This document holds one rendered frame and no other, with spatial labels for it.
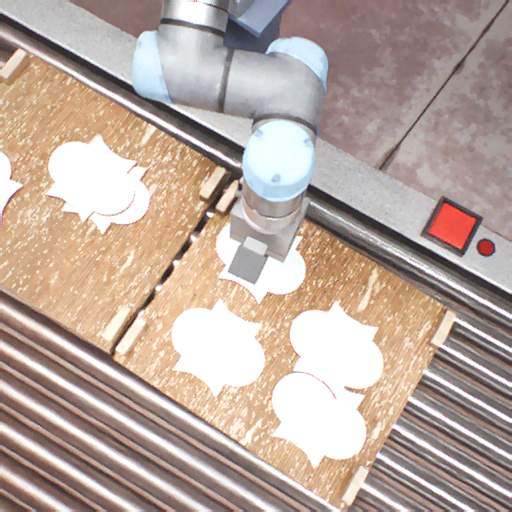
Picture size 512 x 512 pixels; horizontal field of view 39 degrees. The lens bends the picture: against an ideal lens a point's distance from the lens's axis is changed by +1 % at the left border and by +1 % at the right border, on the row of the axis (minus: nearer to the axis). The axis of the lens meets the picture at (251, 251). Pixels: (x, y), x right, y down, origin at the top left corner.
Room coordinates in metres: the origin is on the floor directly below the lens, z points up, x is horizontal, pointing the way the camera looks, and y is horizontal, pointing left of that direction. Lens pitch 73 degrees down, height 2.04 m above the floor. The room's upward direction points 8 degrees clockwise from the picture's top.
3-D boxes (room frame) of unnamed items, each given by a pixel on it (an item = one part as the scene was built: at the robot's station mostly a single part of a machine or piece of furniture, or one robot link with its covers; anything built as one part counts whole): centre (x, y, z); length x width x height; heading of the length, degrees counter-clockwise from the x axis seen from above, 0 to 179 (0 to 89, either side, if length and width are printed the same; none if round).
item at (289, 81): (0.43, 0.00, 1.29); 0.11 x 0.11 x 0.08; 87
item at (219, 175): (0.43, 0.08, 0.95); 0.06 x 0.02 x 0.03; 156
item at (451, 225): (0.43, -0.32, 0.92); 0.06 x 0.06 x 0.01; 68
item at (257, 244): (0.30, -0.01, 1.13); 0.12 x 0.09 x 0.16; 162
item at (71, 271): (0.39, 0.31, 0.93); 0.41 x 0.35 x 0.02; 66
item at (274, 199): (0.33, -0.02, 1.29); 0.09 x 0.08 x 0.11; 177
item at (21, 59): (0.59, 0.43, 0.95); 0.06 x 0.02 x 0.03; 156
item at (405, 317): (0.21, -0.07, 0.93); 0.41 x 0.35 x 0.02; 65
